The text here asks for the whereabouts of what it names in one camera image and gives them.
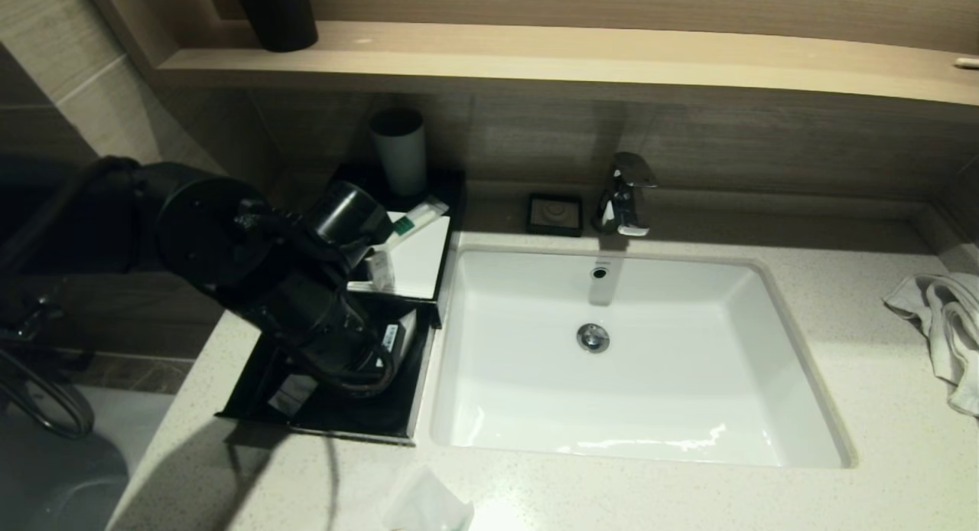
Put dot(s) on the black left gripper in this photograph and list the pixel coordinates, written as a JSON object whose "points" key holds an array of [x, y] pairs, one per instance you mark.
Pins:
{"points": [[367, 347]]}

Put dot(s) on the black tray with toiletry packets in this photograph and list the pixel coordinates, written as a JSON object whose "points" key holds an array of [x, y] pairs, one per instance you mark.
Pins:
{"points": [[359, 420]]}

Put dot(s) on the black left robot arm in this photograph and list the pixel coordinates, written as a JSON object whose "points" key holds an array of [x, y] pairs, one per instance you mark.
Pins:
{"points": [[214, 232]]}

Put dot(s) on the flat white packet green label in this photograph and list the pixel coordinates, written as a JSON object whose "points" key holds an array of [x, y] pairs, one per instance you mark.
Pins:
{"points": [[294, 389]]}

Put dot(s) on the clear toothbrush packet green label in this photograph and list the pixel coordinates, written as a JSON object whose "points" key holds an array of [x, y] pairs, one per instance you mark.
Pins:
{"points": [[417, 216]]}

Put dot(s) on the crumpled white plastic wrapper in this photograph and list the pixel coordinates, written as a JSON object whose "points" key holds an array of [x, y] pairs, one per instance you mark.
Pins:
{"points": [[428, 504]]}

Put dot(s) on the grey cup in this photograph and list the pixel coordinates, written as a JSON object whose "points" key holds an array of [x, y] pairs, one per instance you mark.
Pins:
{"points": [[400, 158]]}

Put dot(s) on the chrome drain stopper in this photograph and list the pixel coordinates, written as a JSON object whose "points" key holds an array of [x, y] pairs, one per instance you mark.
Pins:
{"points": [[593, 338]]}

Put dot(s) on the black square soap dish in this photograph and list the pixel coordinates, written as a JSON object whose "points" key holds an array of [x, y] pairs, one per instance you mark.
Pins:
{"points": [[554, 215]]}

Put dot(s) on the white ceramic sink basin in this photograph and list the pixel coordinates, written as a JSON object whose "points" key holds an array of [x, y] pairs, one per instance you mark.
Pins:
{"points": [[650, 393]]}

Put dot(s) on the chrome faucet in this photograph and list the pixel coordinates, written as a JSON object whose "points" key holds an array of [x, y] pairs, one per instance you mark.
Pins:
{"points": [[623, 202]]}

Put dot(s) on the black cylinder container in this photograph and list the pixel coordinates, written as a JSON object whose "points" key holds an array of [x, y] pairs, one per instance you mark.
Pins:
{"points": [[277, 14]]}

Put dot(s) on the light wooden shelf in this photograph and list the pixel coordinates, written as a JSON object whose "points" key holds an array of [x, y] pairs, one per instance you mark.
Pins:
{"points": [[612, 59]]}

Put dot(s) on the white towel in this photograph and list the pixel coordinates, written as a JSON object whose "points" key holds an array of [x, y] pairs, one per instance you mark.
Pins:
{"points": [[948, 324]]}

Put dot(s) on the small white shelf item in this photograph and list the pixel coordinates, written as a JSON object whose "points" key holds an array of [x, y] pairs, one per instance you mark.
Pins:
{"points": [[966, 63]]}

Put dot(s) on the chrome wall valve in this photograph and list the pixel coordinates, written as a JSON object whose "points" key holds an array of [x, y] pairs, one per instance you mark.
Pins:
{"points": [[32, 317]]}

